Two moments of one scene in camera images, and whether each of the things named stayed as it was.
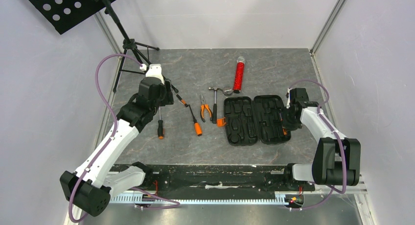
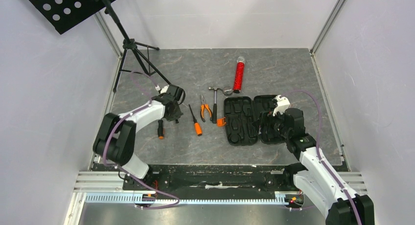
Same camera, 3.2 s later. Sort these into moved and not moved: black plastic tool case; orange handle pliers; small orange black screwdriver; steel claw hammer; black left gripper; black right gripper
Moved: black right gripper; black left gripper
Not moved: orange handle pliers; steel claw hammer; black plastic tool case; small orange black screwdriver
